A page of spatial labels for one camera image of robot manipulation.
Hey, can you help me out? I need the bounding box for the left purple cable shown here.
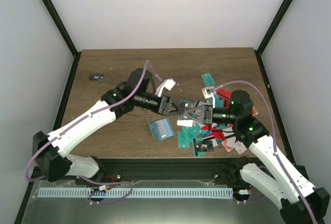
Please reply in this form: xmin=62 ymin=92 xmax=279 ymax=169
xmin=25 ymin=59 xmax=164 ymax=204

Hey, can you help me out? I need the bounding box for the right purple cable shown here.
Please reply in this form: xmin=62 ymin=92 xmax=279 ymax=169
xmin=209 ymin=80 xmax=319 ymax=224

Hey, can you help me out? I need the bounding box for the light blue slotted cable duct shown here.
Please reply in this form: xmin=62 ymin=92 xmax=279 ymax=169
xmin=37 ymin=187 xmax=233 ymax=199

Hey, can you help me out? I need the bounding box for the teal card top right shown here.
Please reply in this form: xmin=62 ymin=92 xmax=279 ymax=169
xmin=201 ymin=73 xmax=215 ymax=86

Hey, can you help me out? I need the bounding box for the black VIP card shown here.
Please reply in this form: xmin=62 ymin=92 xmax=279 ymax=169
xmin=194 ymin=141 xmax=214 ymax=156

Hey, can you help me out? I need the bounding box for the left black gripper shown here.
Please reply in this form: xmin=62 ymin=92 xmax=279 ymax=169
xmin=134 ymin=92 xmax=185 ymax=116

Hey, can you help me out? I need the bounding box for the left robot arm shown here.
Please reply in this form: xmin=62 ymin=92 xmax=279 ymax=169
xmin=32 ymin=68 xmax=184 ymax=185

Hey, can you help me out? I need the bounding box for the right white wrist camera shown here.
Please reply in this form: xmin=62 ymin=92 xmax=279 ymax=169
xmin=202 ymin=86 xmax=214 ymax=99

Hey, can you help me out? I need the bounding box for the blue leather card holder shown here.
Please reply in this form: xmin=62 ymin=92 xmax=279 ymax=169
xmin=147 ymin=118 xmax=175 ymax=141

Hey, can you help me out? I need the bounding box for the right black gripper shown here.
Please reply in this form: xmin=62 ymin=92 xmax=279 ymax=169
xmin=184 ymin=104 xmax=239 ymax=125

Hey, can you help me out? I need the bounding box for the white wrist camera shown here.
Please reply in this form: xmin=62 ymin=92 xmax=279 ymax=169
xmin=155 ymin=78 xmax=176 ymax=97
xmin=202 ymin=86 xmax=214 ymax=99

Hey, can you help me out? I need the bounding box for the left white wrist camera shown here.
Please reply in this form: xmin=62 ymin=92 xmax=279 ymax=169
xmin=155 ymin=78 xmax=176 ymax=97

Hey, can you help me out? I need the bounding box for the purple cable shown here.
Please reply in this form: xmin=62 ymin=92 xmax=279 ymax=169
xmin=25 ymin=59 xmax=164 ymax=204
xmin=209 ymin=80 xmax=319 ymax=224

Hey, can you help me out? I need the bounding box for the small black card far left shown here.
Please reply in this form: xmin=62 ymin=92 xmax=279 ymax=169
xmin=89 ymin=73 xmax=104 ymax=81

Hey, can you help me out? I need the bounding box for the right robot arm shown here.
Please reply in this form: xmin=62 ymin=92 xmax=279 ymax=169
xmin=184 ymin=90 xmax=330 ymax=223

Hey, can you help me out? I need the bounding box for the black aluminium frame rail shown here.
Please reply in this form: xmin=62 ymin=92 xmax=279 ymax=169
xmin=33 ymin=156 xmax=307 ymax=183

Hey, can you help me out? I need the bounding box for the red card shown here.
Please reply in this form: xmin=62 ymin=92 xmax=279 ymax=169
xmin=217 ymin=88 xmax=232 ymax=102

